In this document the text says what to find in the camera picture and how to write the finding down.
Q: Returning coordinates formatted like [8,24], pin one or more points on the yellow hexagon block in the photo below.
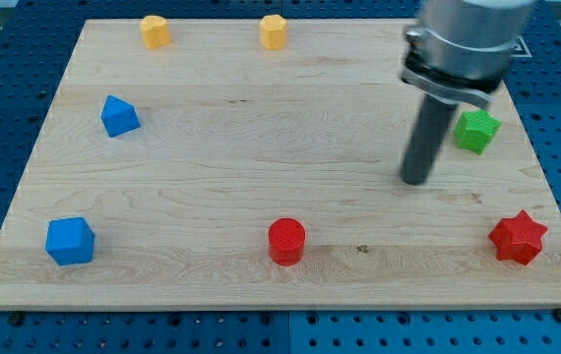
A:
[273,32]

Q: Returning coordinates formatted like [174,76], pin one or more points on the yellow heart block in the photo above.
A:
[155,31]

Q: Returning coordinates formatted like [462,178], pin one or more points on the red star block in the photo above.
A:
[518,238]

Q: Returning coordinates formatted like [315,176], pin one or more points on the green star block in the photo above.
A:
[475,130]

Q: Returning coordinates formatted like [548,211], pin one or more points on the red cylinder block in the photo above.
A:
[286,238]

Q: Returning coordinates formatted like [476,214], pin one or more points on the dark grey pointer rod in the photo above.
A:
[428,134]

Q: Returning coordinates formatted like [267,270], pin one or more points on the blue pentagon block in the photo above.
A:
[118,116]

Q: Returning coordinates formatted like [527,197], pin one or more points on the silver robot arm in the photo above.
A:
[459,50]

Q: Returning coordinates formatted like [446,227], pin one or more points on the wooden board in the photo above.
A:
[233,137]

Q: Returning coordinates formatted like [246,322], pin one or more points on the blue cube block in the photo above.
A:
[70,241]

